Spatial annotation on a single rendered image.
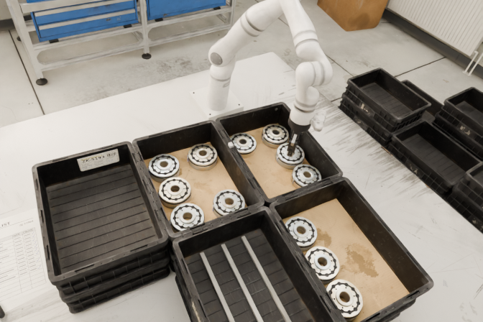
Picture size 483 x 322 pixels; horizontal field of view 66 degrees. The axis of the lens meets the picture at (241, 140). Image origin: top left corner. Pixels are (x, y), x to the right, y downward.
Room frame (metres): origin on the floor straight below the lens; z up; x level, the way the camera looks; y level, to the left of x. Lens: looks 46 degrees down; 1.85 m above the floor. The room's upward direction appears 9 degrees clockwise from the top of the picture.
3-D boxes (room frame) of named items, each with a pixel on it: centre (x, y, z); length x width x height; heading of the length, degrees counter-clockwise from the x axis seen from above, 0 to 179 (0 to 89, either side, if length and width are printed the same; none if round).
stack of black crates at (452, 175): (1.50, -1.06, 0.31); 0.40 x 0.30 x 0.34; 39
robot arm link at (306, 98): (0.91, -0.17, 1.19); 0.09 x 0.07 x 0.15; 111
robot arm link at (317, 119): (0.91, -0.20, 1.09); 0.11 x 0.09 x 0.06; 77
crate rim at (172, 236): (0.74, 0.13, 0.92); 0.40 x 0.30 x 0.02; 33
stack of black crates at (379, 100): (1.80, -0.80, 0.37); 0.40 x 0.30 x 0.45; 39
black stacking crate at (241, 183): (0.74, 0.13, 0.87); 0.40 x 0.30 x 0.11; 33
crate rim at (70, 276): (0.58, 0.38, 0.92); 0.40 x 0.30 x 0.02; 33
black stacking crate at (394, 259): (0.57, -0.34, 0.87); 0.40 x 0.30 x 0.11; 33
